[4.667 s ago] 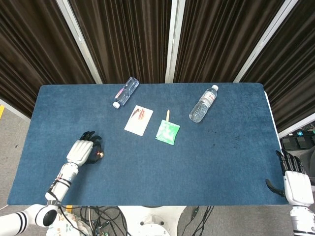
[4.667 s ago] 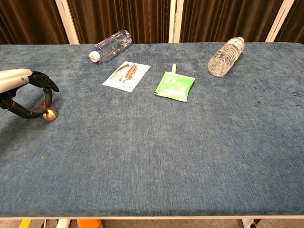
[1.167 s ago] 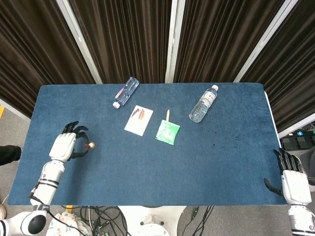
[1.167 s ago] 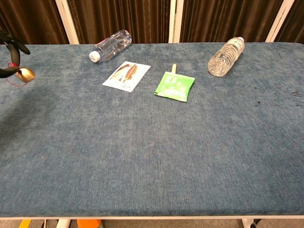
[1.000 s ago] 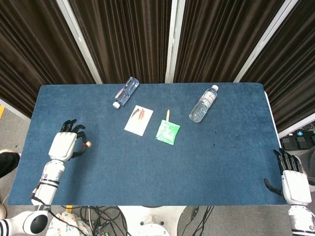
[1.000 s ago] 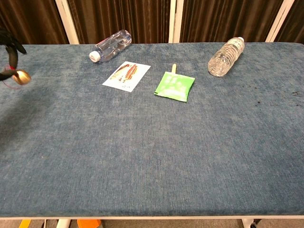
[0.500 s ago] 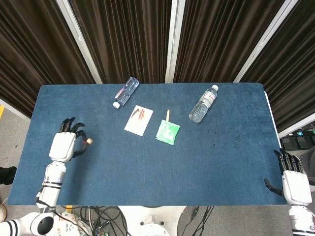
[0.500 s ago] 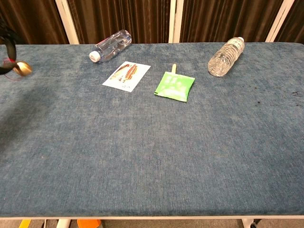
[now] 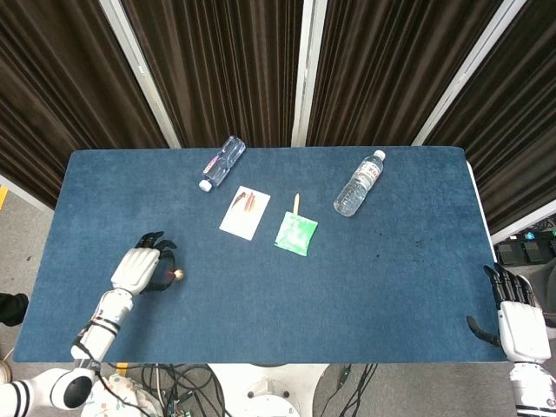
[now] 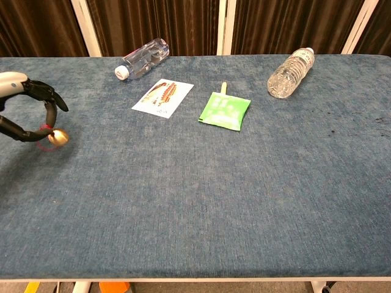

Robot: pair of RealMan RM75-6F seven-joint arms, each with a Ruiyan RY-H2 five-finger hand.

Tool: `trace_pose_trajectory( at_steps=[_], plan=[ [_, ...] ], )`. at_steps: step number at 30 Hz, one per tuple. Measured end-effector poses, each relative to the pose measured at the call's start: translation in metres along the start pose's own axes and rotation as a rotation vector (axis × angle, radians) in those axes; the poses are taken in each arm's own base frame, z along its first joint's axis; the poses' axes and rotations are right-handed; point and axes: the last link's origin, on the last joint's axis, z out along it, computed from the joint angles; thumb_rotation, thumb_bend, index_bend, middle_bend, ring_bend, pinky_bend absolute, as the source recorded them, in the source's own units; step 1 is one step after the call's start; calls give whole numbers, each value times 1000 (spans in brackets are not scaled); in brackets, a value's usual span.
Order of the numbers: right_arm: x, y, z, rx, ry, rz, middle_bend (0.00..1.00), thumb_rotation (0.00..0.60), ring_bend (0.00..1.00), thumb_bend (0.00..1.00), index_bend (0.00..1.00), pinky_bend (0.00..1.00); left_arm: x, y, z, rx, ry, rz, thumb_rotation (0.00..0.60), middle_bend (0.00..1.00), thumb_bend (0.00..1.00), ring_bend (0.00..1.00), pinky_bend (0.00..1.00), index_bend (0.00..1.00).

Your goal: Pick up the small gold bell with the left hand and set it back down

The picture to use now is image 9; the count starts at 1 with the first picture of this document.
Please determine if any black foot pedal unit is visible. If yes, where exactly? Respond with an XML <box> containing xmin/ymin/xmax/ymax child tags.
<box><xmin>494</xmin><ymin>240</ymin><xmax>556</xmax><ymax>265</ymax></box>

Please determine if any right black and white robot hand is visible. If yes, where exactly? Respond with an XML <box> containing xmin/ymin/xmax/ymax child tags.
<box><xmin>466</xmin><ymin>261</ymin><xmax>553</xmax><ymax>364</ymax></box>

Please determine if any small clear bottle pink label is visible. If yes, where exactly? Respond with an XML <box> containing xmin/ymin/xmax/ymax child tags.
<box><xmin>198</xmin><ymin>135</ymin><xmax>247</xmax><ymax>193</ymax></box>

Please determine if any black shoe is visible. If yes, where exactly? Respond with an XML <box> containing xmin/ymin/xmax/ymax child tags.
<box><xmin>0</xmin><ymin>293</ymin><xmax>30</xmax><ymax>327</ymax></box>

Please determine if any white card red drawing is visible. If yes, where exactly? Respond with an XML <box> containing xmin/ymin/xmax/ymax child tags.
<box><xmin>218</xmin><ymin>185</ymin><xmax>272</xmax><ymax>241</ymax></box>

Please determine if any large clear bottle red label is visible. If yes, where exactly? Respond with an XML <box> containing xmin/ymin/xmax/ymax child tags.
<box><xmin>333</xmin><ymin>149</ymin><xmax>387</xmax><ymax>218</ymax></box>

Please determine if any black cable with green light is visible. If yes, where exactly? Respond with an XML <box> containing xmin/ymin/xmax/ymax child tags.
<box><xmin>336</xmin><ymin>363</ymin><xmax>379</xmax><ymax>417</ymax></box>

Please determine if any green ice pop wooden stick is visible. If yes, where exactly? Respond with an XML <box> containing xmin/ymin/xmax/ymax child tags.
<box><xmin>274</xmin><ymin>193</ymin><xmax>319</xmax><ymax>258</ymax></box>

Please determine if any blue felt table mat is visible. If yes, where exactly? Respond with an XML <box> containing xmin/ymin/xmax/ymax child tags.
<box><xmin>11</xmin><ymin>146</ymin><xmax>509</xmax><ymax>365</ymax></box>

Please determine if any dark brown curtain panel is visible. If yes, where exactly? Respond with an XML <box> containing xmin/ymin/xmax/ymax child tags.
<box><xmin>306</xmin><ymin>0</ymin><xmax>505</xmax><ymax>148</ymax></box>
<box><xmin>423</xmin><ymin>0</ymin><xmax>556</xmax><ymax>235</ymax></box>
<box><xmin>0</xmin><ymin>0</ymin><xmax>169</xmax><ymax>209</ymax></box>
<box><xmin>122</xmin><ymin>0</ymin><xmax>304</xmax><ymax>149</ymax></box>

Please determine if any black cable bundle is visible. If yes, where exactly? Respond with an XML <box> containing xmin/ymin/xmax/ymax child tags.
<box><xmin>97</xmin><ymin>362</ymin><xmax>231</xmax><ymax>417</ymax></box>

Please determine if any white partition post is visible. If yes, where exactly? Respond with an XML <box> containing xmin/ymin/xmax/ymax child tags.
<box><xmin>412</xmin><ymin>0</ymin><xmax>522</xmax><ymax>148</ymax></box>
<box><xmin>290</xmin><ymin>0</ymin><xmax>328</xmax><ymax>148</ymax></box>
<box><xmin>98</xmin><ymin>0</ymin><xmax>182</xmax><ymax>149</ymax></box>

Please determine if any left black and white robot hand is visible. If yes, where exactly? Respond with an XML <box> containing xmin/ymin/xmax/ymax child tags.
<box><xmin>110</xmin><ymin>231</ymin><xmax>179</xmax><ymax>296</ymax></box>

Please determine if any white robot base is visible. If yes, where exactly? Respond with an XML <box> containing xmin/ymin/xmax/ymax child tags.
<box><xmin>208</xmin><ymin>362</ymin><xmax>329</xmax><ymax>417</ymax></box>

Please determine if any floral patterned cloth bag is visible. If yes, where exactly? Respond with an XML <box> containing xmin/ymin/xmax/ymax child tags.
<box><xmin>81</xmin><ymin>374</ymin><xmax>164</xmax><ymax>417</ymax></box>

